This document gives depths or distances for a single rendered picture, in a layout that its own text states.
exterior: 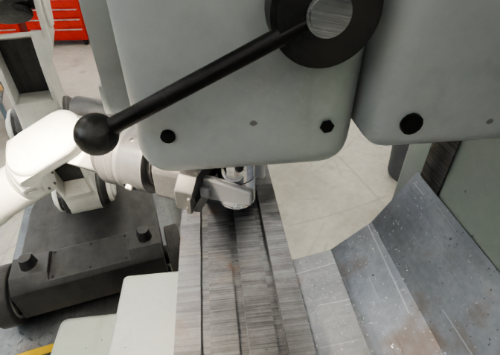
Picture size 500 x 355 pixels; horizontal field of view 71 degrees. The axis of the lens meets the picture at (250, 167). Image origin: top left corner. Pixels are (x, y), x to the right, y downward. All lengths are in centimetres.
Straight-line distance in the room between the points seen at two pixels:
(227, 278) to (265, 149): 45
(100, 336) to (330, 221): 153
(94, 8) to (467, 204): 58
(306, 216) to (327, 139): 187
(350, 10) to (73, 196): 116
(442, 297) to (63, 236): 118
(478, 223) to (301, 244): 145
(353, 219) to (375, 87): 194
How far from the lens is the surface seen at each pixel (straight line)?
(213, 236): 79
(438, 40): 28
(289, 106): 28
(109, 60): 36
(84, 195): 130
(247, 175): 42
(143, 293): 83
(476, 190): 64
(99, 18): 35
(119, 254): 126
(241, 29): 26
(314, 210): 221
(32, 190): 56
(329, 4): 23
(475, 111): 33
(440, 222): 70
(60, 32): 545
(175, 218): 160
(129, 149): 46
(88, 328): 97
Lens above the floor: 151
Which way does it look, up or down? 37 degrees down
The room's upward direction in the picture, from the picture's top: straight up
